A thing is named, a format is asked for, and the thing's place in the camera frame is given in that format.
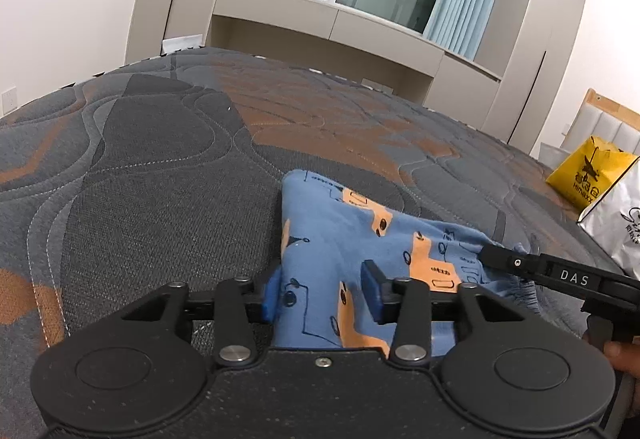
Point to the silver white shopping bag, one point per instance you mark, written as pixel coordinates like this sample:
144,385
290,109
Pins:
617,219

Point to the beige built-in wardrobe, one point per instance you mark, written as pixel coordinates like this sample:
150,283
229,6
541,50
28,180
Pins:
540,19

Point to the grey padded wooden headboard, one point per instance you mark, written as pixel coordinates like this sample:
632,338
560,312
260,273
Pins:
607,119

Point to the blue orange printed pants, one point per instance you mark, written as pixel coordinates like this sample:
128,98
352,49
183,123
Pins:
330,239

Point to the yellow plastic bag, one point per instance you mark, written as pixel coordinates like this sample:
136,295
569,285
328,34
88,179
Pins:
590,174

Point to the person's right hand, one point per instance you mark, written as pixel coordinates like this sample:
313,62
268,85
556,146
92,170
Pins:
625,356

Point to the grey orange quilted mattress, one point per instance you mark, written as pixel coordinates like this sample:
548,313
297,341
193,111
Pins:
150,159

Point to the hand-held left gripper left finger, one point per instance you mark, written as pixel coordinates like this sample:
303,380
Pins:
272,301

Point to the white wall socket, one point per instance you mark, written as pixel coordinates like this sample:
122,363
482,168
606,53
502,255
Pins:
8,102

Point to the white box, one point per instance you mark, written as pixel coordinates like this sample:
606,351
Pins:
182,44

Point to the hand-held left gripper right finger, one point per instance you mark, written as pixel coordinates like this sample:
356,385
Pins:
372,294

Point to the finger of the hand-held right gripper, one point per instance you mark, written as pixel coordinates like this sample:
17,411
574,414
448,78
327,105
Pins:
530,269

